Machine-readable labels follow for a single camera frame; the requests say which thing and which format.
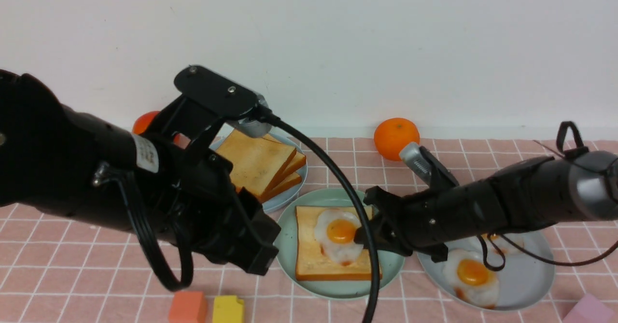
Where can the orange mandarin fruit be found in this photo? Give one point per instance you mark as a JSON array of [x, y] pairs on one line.
[[392, 135]]

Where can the toast slice top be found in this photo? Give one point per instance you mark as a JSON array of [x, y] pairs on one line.
[[311, 264]]

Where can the orange block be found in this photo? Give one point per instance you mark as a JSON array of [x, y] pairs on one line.
[[188, 307]]

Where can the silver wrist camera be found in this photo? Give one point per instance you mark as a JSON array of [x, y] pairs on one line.
[[256, 124], [427, 167]]

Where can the fried egg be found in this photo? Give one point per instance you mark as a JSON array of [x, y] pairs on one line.
[[472, 282], [335, 231], [495, 243]]

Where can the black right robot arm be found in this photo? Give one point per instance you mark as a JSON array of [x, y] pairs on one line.
[[526, 196]]

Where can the yellow block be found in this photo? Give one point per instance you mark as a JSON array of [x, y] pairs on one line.
[[228, 309]]

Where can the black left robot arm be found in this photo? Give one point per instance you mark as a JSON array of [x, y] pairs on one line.
[[74, 165]]

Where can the blue bread plate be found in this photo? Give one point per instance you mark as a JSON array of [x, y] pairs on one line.
[[282, 200]]

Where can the grey plate with eggs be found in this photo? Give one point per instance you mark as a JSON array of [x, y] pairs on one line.
[[524, 281]]

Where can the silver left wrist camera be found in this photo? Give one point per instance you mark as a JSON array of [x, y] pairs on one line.
[[256, 124]]

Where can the red pomegranate fruit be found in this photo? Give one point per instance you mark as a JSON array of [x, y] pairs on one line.
[[142, 123]]

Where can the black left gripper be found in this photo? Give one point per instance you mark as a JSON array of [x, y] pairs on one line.
[[221, 223]]

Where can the pink block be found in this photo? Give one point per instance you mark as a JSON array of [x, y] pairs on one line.
[[589, 309]]

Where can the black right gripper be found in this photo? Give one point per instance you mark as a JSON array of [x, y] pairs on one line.
[[422, 222]]

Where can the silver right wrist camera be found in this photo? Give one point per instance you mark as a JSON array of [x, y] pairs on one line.
[[427, 167]]

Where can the toast slice bottom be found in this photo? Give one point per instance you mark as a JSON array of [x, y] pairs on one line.
[[286, 184]]

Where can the green centre plate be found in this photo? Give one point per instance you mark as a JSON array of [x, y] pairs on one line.
[[390, 264]]

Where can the toast slice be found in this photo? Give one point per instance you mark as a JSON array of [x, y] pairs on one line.
[[311, 264], [297, 162], [257, 163], [286, 184]]

